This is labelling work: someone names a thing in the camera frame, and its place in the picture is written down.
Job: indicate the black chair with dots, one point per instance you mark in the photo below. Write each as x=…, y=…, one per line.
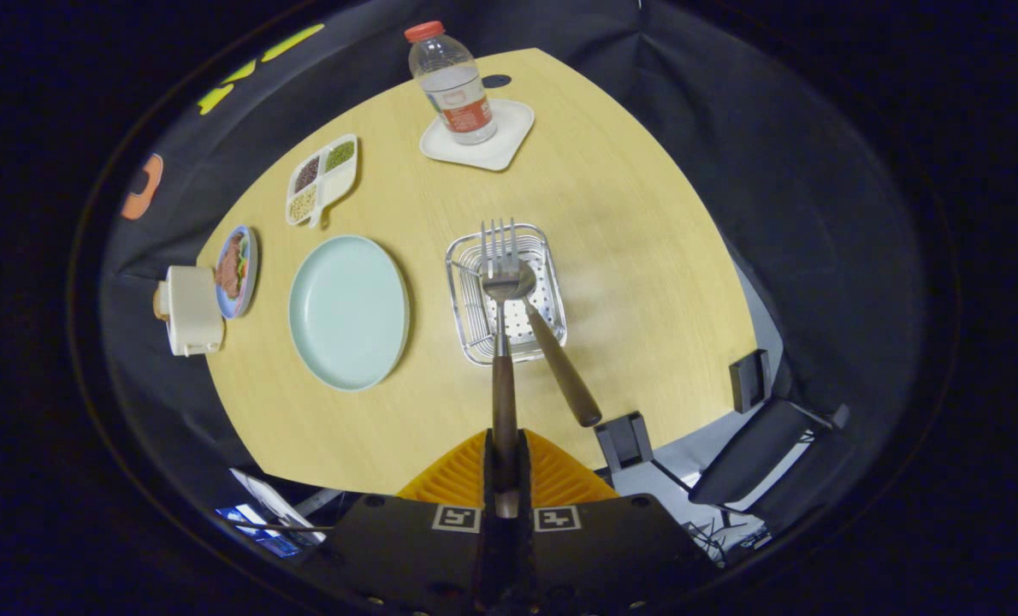
x=757, y=453

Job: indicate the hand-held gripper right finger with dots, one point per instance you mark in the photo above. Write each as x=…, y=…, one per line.
x=526, y=556

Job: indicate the black table grommet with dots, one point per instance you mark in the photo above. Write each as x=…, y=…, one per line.
x=496, y=81

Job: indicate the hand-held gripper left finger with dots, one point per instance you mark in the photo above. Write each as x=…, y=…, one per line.
x=487, y=556

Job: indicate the blue lit screen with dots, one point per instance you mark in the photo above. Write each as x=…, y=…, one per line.
x=257, y=535

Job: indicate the black table clamp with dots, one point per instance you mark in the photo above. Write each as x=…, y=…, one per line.
x=749, y=381
x=624, y=441

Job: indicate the white toaster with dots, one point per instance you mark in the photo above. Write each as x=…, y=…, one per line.
x=192, y=312

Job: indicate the white divided bean dish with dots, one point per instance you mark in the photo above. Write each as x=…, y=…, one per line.
x=340, y=180

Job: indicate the clear red-capped plastic bottle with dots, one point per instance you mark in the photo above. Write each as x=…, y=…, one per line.
x=458, y=85

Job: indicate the small blue plate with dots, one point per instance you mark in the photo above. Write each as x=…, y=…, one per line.
x=251, y=257

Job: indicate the meat and vegetable food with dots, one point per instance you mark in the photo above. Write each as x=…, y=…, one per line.
x=231, y=269

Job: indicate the metal drain basket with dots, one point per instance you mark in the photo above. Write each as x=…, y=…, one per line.
x=543, y=325

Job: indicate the bread slice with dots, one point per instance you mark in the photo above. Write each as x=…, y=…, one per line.
x=161, y=304

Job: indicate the white square coaster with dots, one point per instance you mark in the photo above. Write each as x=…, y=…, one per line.
x=500, y=150

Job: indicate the light green plate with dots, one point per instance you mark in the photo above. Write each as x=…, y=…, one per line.
x=346, y=312

